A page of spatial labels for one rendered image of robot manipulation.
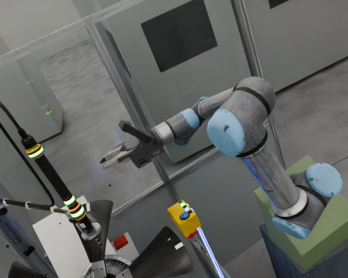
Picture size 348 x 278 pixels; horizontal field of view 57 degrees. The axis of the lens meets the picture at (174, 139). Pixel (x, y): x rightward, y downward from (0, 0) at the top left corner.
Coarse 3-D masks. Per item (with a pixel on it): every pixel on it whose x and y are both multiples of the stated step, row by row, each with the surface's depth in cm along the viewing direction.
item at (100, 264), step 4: (92, 264) 126; (96, 264) 124; (100, 264) 122; (92, 268) 126; (96, 268) 124; (100, 268) 122; (104, 268) 120; (96, 272) 124; (100, 272) 122; (104, 272) 120; (96, 276) 124; (100, 276) 122; (104, 276) 120
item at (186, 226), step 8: (168, 208) 166; (176, 208) 164; (176, 216) 159; (192, 216) 155; (176, 224) 163; (184, 224) 154; (192, 224) 156; (200, 224) 158; (184, 232) 156; (192, 232) 158
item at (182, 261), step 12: (168, 228) 133; (156, 240) 131; (180, 240) 128; (144, 252) 129; (156, 252) 127; (168, 252) 125; (180, 252) 125; (132, 264) 127; (144, 264) 124; (156, 264) 123; (168, 264) 122; (180, 264) 121; (144, 276) 120; (156, 276) 119; (168, 276) 119
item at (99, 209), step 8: (104, 200) 126; (96, 208) 126; (104, 208) 125; (88, 216) 127; (96, 216) 125; (104, 216) 124; (104, 224) 123; (80, 232) 130; (104, 232) 122; (88, 240) 126; (104, 240) 121; (88, 248) 126; (96, 248) 123; (104, 248) 121; (88, 256) 127; (96, 256) 123; (104, 256) 121
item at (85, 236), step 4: (68, 216) 108; (68, 220) 108; (72, 220) 107; (76, 220) 108; (76, 224) 109; (96, 224) 111; (80, 228) 109; (96, 228) 109; (100, 228) 110; (84, 232) 110; (92, 232) 108; (96, 232) 108; (84, 236) 108; (88, 236) 107; (92, 236) 107
